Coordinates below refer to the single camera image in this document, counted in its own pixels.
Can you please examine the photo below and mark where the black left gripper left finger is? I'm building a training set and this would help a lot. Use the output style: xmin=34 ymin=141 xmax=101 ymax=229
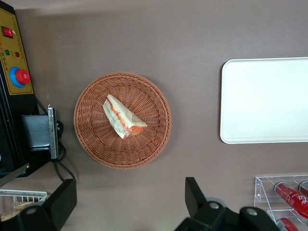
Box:
xmin=0 ymin=178 xmax=77 ymax=231

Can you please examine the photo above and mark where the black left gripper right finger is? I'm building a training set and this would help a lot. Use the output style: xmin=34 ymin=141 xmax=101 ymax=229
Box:
xmin=174 ymin=177 xmax=287 ymax=231

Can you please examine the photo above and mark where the plastic-wrapped triangle sandwich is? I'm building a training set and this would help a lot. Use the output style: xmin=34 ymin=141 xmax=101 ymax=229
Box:
xmin=103 ymin=94 xmax=148 ymax=139

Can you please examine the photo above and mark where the round brown woven basket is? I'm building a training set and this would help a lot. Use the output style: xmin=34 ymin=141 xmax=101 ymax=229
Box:
xmin=73 ymin=72 xmax=173 ymax=170

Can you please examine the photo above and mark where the white rectangular plastic tray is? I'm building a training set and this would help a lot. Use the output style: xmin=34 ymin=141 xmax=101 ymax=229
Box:
xmin=219 ymin=57 xmax=308 ymax=144

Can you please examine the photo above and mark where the white plastic rack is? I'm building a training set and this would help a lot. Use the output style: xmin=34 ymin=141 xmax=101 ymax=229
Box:
xmin=0 ymin=189 xmax=50 ymax=205

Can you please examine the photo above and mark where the clear acrylic bottle rack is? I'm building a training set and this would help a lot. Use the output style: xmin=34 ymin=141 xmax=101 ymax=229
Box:
xmin=254 ymin=175 xmax=308 ymax=231

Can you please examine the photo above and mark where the grey metal box with plate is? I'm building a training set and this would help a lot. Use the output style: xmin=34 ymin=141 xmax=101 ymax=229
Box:
xmin=21 ymin=107 xmax=60 ymax=159

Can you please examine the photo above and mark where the black machine with yellow panel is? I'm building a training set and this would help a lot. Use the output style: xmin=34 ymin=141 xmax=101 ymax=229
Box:
xmin=0 ymin=0 xmax=61 ymax=187

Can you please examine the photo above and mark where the red cola bottle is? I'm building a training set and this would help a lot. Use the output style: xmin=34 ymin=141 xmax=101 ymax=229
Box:
xmin=273 ymin=182 xmax=308 ymax=220
xmin=276 ymin=217 xmax=300 ymax=231
xmin=298 ymin=180 xmax=308 ymax=197

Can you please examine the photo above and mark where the red emergency stop button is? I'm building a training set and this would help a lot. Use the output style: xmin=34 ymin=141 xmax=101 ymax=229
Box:
xmin=9 ymin=66 xmax=31 ymax=87

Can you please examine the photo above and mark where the black cable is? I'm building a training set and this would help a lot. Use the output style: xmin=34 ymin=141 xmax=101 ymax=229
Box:
xmin=35 ymin=96 xmax=77 ymax=183

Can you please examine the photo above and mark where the red rocker switch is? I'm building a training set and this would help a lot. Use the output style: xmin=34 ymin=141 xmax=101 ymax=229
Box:
xmin=1 ymin=26 xmax=14 ymax=39

